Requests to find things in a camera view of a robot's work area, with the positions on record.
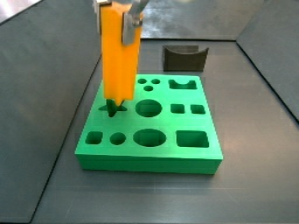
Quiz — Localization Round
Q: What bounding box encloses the green foam shape board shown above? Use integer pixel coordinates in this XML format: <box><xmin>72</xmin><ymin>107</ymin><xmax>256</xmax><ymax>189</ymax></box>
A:
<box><xmin>75</xmin><ymin>74</ymin><xmax>223</xmax><ymax>174</ymax></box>

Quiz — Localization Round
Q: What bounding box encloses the yellow star prism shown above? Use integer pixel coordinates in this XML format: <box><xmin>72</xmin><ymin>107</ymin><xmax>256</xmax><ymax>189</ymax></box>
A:
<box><xmin>100</xmin><ymin>2</ymin><xmax>142</xmax><ymax>105</ymax></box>

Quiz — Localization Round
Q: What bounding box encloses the black curved fixture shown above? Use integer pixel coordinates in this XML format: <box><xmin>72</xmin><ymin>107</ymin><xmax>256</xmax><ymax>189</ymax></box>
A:
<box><xmin>163</xmin><ymin>45</ymin><xmax>210</xmax><ymax>72</ymax></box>

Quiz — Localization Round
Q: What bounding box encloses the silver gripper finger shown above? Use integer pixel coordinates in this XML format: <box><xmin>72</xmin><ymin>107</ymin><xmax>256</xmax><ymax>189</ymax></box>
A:
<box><xmin>122</xmin><ymin>0</ymin><xmax>150</xmax><ymax>46</ymax></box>
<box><xmin>94</xmin><ymin>0</ymin><xmax>112</xmax><ymax>33</ymax></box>

